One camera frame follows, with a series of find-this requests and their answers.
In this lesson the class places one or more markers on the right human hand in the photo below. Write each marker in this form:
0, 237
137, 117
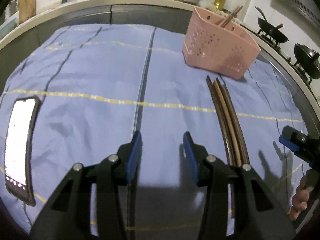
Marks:
302, 195

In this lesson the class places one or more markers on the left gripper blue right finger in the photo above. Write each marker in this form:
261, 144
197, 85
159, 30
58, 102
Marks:
190, 152

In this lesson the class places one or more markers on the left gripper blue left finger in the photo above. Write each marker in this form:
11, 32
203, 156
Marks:
134, 156

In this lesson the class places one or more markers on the blue striped cloth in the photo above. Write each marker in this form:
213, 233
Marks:
98, 84

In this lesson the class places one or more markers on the brown chopstick bundle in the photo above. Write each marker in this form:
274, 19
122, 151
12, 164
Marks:
229, 149
222, 101
237, 127

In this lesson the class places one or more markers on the black wok with handle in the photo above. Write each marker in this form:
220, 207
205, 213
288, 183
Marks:
271, 30

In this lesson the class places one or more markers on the black lidded pot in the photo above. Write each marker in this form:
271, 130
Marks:
308, 60

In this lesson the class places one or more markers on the black smartphone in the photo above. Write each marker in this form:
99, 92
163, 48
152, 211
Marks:
18, 148

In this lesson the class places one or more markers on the pink perforated plastic basket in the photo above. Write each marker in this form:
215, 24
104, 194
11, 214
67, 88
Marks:
226, 49

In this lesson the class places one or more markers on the dark brown wooden chopstick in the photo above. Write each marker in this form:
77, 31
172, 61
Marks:
230, 17

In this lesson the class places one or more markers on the wooden cutting board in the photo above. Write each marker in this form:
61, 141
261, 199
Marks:
26, 10

